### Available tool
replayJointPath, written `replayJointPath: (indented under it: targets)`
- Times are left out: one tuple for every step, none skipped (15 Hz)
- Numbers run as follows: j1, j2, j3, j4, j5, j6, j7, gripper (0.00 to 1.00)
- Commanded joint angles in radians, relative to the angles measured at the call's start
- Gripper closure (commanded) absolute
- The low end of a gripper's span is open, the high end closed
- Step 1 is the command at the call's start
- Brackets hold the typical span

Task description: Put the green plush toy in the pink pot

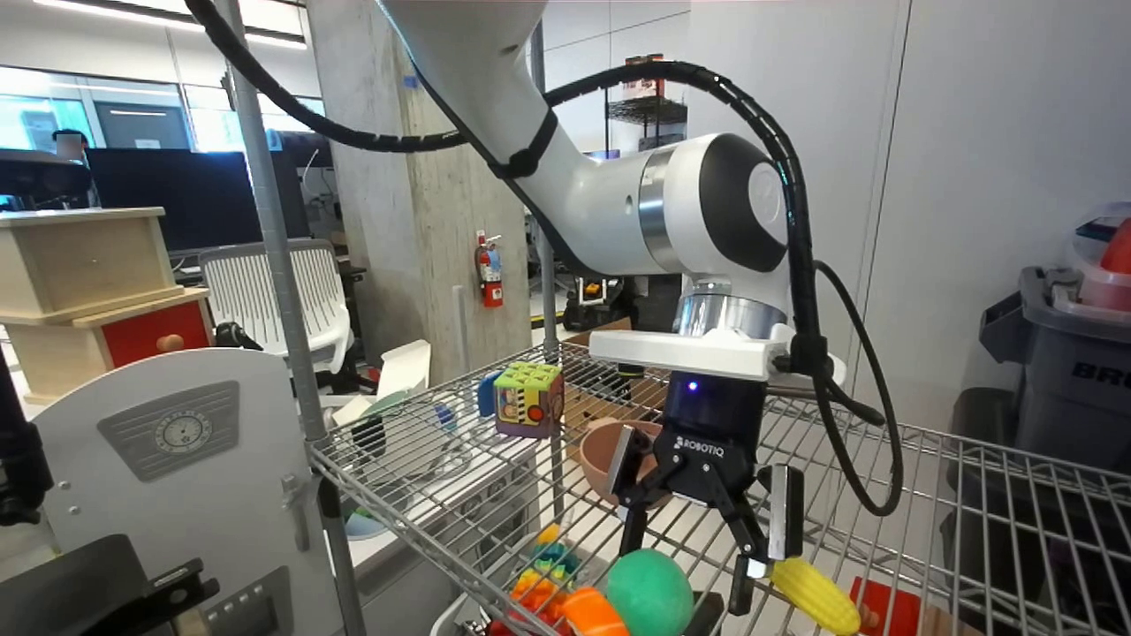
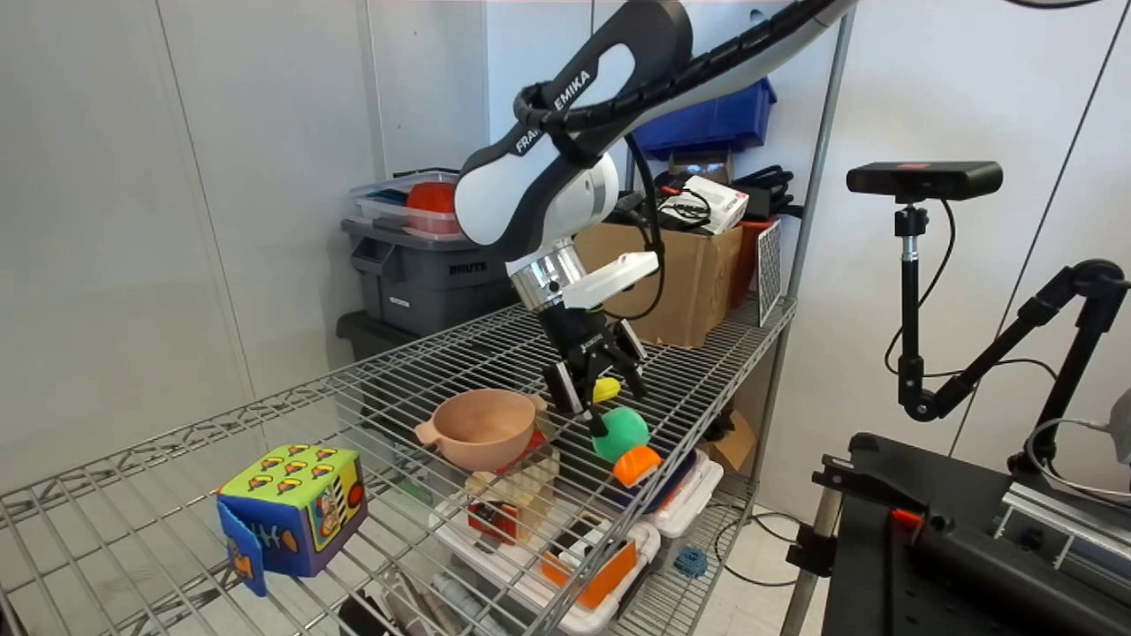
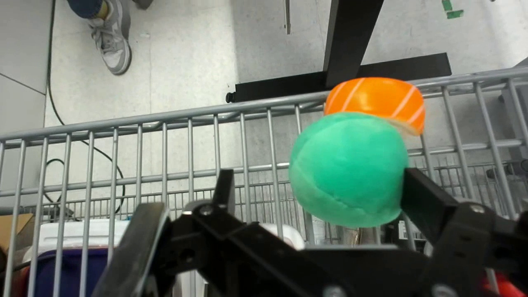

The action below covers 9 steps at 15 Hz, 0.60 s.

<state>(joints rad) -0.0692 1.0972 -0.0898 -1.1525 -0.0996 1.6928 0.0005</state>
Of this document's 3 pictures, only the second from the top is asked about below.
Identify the small white plastic case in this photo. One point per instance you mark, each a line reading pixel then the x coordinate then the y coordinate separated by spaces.
pixel 691 490

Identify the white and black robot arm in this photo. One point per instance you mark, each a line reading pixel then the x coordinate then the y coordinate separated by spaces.
pixel 532 194

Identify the black cart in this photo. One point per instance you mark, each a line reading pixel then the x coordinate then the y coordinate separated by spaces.
pixel 942 540

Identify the colourful soft cube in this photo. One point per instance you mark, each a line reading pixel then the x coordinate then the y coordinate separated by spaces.
pixel 295 506

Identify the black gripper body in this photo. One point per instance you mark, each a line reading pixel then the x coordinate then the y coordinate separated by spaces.
pixel 586 334

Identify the black articulated camera stand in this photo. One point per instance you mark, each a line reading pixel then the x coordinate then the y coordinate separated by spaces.
pixel 976 364

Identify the long white plastic case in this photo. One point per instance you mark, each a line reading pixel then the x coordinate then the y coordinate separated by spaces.
pixel 587 577

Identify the green ball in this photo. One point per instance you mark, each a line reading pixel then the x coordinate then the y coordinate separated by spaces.
pixel 619 431

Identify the small blue object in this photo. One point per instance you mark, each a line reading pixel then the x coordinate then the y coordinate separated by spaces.
pixel 691 563

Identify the brown closed cardboard box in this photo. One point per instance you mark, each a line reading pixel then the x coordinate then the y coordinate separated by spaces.
pixel 691 284

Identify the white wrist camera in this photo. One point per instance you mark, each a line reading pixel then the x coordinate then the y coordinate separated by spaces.
pixel 612 278

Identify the clear container with red item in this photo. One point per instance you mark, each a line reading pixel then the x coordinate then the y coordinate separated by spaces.
pixel 413 207

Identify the orange plush toy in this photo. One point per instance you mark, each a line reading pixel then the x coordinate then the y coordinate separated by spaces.
pixel 639 467

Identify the black storage bin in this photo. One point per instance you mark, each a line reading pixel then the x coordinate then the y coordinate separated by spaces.
pixel 373 334

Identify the black stereo camera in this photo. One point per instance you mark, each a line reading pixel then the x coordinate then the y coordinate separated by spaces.
pixel 924 179

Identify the blue plastic bin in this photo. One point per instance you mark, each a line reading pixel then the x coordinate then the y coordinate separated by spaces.
pixel 713 121

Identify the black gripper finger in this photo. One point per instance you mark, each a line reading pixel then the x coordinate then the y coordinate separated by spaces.
pixel 624 367
pixel 568 388

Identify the yellow corn toy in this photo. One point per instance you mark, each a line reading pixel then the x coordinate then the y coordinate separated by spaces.
pixel 606 388

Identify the wooden block set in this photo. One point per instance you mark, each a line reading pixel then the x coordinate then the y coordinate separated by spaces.
pixel 513 498

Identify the grey storage bin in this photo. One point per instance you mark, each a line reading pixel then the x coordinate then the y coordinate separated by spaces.
pixel 427 284

